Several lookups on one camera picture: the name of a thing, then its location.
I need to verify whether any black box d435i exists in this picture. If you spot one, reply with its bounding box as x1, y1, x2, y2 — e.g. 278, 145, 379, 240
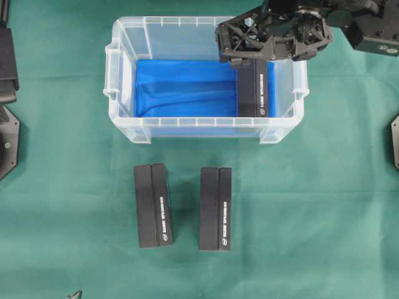
133, 163, 174, 248
238, 59, 269, 118

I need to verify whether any blue cloth liner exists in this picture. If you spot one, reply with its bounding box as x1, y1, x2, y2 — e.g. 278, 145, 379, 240
134, 60, 277, 118

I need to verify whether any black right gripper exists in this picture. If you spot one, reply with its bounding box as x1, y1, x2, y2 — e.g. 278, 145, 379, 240
215, 1, 332, 69

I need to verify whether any clear plastic storage case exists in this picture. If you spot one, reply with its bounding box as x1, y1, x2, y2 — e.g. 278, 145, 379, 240
103, 16, 309, 144

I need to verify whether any black box D415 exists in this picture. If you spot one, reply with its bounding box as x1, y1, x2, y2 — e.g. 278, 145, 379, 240
199, 167, 233, 251

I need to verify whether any small grey tip bottom edge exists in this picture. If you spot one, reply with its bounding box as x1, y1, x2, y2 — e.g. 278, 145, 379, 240
66, 290, 83, 299

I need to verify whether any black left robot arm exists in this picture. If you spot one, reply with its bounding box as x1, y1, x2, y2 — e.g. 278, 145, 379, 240
1, 1, 19, 105

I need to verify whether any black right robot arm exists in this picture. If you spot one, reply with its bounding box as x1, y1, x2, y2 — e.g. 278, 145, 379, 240
215, 1, 398, 67

